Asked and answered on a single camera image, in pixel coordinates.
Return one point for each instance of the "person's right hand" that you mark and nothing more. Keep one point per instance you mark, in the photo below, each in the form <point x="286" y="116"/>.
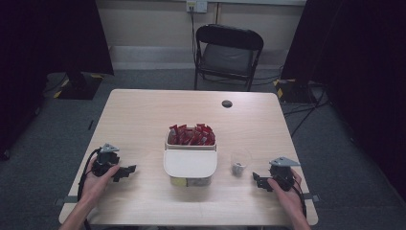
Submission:
<point x="288" y="198"/>

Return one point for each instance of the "white wall socket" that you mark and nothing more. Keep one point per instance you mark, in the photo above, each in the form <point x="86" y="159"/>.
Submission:
<point x="197" y="5"/>

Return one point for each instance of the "black stand base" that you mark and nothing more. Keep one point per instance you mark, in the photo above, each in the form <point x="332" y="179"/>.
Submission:
<point x="293" y="91"/>
<point x="81" y="87"/>

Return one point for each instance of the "white box lid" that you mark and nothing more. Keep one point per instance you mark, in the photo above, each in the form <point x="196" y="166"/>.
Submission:
<point x="190" y="163"/>

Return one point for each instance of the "pile of red packets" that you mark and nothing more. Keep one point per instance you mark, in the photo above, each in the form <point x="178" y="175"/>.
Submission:
<point x="191" y="135"/>

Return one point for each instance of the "person's left hand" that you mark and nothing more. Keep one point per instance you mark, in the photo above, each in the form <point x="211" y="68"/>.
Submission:
<point x="95" y="187"/>

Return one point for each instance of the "dark curtain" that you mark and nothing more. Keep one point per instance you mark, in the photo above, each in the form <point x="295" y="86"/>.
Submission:
<point x="360" y="64"/>
<point x="48" y="48"/>

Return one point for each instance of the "small grey packet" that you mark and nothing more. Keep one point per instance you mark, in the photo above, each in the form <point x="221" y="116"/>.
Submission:
<point x="238" y="168"/>

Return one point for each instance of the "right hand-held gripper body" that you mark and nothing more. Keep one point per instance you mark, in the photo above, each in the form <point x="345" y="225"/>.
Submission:
<point x="283" y="174"/>

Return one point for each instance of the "white storage box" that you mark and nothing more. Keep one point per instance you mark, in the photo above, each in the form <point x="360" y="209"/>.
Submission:
<point x="191" y="182"/>

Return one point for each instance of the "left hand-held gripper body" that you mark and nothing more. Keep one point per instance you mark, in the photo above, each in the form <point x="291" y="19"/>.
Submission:
<point x="103" y="163"/>

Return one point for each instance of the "clear glass cup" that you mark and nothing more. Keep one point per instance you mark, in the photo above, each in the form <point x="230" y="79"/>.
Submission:
<point x="241" y="158"/>

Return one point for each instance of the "black folding chair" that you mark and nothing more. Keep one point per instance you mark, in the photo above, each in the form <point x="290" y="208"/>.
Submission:
<point x="228" y="57"/>

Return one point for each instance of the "grey tape strip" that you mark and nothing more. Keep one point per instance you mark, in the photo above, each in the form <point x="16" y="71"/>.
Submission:
<point x="65" y="200"/>
<point x="312" y="197"/>

